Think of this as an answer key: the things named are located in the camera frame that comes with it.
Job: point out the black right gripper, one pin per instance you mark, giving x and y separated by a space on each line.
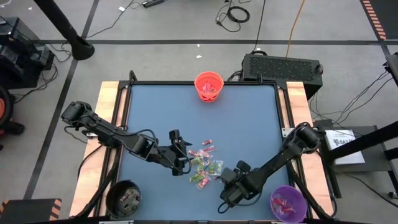
242 186

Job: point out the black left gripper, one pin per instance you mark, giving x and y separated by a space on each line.
171 155

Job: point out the clear wrapper red-green print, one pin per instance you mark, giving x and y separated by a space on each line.
216 168

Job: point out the green taffy yellow ends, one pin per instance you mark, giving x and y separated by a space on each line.
195 179

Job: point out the red white candy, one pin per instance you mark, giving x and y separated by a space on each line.
126 197

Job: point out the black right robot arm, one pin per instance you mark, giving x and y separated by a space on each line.
280 161

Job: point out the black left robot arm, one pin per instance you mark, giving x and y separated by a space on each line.
102 132

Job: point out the red yellow wrapped candy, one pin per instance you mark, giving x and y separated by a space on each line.
193 153

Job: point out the green candy clear wrapper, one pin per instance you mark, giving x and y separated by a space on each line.
196 160

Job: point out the small red candy yellow ends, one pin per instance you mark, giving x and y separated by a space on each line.
207 142

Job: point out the red stick candy clear wrapper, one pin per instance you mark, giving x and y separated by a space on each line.
210 149

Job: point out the brown candy yellow ends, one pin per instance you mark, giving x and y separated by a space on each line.
217 177

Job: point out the green gummy clear wrapper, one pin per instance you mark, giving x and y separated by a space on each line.
202 168

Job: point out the red gummy clear wrapper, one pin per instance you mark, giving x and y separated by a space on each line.
202 185

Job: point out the blue-grey table mat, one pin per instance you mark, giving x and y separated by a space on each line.
161 99

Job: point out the purple plastic bucket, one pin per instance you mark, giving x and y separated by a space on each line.
298 199

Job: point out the orange pumpkin face bucket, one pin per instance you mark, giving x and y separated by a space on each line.
199 77

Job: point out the black skull print bucket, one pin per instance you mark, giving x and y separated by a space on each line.
115 202

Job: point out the white printed booklet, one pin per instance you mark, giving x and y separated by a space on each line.
345 146

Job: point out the black perforated computer case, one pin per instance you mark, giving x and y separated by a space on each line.
281 70

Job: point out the black diagonal beam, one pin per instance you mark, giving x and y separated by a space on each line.
367 140

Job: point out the black side table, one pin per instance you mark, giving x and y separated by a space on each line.
377 165

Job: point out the black power strip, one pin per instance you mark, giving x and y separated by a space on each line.
153 3

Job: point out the black pole stand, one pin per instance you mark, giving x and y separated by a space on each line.
62 23

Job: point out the orange black machine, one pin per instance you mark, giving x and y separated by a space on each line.
4 109

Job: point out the black equipment rack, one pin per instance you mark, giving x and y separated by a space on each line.
18 53

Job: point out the black mat orange stripes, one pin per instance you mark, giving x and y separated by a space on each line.
385 15

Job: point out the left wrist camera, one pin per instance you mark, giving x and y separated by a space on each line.
174 134

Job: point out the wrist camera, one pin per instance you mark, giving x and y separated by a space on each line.
229 175
174 134

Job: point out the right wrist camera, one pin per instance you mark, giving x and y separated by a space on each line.
229 175

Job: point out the black aluminium table frame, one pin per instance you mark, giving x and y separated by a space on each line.
155 82

